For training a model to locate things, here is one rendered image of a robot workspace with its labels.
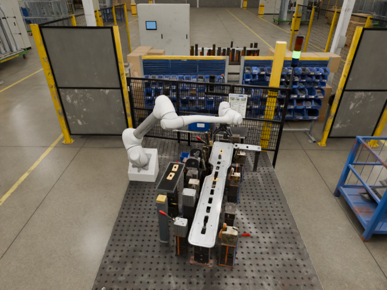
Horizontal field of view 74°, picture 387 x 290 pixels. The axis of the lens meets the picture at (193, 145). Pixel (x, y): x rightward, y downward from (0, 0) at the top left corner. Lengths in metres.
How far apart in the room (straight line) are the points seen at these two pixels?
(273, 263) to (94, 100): 3.70
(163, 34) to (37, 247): 7.19
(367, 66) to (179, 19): 5.77
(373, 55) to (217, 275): 3.98
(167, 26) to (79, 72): 4.89
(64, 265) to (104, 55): 2.92
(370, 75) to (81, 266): 4.80
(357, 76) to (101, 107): 4.23
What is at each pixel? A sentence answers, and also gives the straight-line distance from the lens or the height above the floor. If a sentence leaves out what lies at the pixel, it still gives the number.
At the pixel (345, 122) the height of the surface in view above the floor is 0.45.
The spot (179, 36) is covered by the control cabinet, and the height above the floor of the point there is 1.10.
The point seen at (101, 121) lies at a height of 0.44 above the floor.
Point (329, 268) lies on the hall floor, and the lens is 3.26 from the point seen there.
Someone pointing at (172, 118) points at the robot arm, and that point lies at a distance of 2.18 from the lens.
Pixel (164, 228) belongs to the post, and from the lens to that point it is 2.13.
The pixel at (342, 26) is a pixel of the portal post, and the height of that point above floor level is 1.75.
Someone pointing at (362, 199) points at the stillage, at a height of 0.16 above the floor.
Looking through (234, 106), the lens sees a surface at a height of 1.29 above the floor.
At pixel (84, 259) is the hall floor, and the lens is 3.21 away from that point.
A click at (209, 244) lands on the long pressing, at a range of 1.86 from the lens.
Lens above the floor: 2.48
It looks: 32 degrees down
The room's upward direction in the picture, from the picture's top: straight up
